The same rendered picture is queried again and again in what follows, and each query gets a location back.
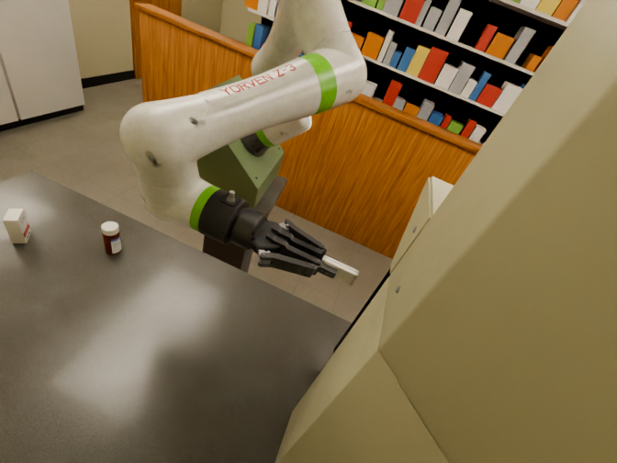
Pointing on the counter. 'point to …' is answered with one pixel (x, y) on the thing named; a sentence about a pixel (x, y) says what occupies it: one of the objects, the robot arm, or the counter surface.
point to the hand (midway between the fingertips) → (338, 270)
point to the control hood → (421, 214)
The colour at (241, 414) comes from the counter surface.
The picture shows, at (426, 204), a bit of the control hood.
